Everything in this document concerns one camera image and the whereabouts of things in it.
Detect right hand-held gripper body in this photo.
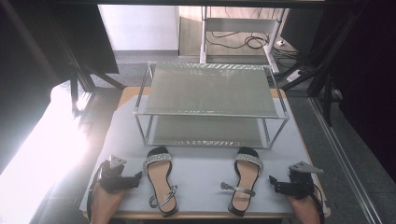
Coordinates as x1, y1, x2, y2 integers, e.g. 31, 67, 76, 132
287, 161, 325, 200

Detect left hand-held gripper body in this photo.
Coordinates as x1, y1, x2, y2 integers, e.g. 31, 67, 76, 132
98, 154, 134, 194

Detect black rhinestone strap sandal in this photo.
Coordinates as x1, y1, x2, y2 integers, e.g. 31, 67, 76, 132
142, 147, 179, 218
219, 147, 265, 217

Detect two-tier metal shoe rack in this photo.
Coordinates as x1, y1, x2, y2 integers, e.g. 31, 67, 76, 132
133, 61, 290, 149

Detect person's left hand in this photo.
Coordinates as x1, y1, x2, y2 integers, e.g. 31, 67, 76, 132
90, 181, 126, 224

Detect person's right hand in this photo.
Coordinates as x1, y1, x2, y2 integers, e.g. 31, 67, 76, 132
286, 192, 321, 224

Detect grey table mat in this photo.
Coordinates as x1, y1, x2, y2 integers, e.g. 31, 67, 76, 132
78, 94, 331, 217

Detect white power strip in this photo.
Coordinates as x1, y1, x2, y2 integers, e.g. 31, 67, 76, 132
285, 69, 304, 84

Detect black curtain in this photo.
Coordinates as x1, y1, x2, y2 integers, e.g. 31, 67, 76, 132
0, 0, 120, 175
280, 0, 396, 185

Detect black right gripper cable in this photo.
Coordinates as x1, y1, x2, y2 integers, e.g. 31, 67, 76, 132
312, 183, 327, 224

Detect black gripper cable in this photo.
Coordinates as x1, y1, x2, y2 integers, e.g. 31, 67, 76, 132
312, 183, 327, 224
86, 163, 105, 222

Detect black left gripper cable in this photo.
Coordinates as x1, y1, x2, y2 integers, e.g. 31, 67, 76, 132
86, 163, 105, 222

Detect aluminium floor rail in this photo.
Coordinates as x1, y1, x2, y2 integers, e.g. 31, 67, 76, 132
309, 96, 385, 224

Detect black metal frame stand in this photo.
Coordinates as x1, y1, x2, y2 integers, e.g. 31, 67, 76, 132
52, 31, 126, 119
306, 8, 369, 127

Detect black floor cables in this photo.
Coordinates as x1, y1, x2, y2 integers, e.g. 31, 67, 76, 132
205, 30, 301, 61

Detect white metal desk frame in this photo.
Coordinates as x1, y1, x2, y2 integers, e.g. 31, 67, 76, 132
199, 7, 288, 75

